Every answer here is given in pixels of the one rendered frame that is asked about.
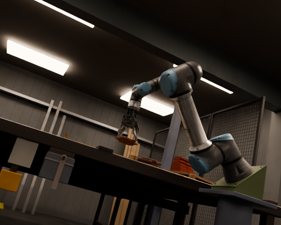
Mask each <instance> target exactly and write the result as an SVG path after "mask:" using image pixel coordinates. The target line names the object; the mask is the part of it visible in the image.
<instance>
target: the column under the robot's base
mask: <svg viewBox="0 0 281 225"><path fill-rule="evenodd" d="M199 192H201V193H204V194H207V195H211V196H214V197H217V198H218V202H217V208H216V213H215V220H214V225H251V222H252V212H253V207H261V208H269V209H275V210H277V205H274V204H271V203H268V202H265V201H262V200H259V199H256V198H253V197H250V196H247V195H244V194H241V193H238V192H234V191H225V190H215V189H205V188H199Z"/></svg>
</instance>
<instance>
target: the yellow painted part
mask: <svg viewBox="0 0 281 225"><path fill-rule="evenodd" d="M18 167H19V165H16V164H13V163H12V165H11V168H10V170H9V171H7V170H4V169H2V170H1V172H0V189H4V190H7V191H11V192H16V191H17V189H18V186H19V183H20V181H21V178H22V174H18V173H16V172H17V169H18Z"/></svg>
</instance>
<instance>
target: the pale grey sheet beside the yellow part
mask: <svg viewBox="0 0 281 225"><path fill-rule="evenodd" d="M38 145H39V143H36V142H33V141H30V140H26V139H23V138H20V137H17V139H16V142H15V145H14V147H13V150H12V152H11V154H10V157H9V159H8V162H9V163H13V164H16V165H19V166H23V167H27V168H30V167H31V164H32V161H33V158H34V156H35V153H36V151H37V148H38Z"/></svg>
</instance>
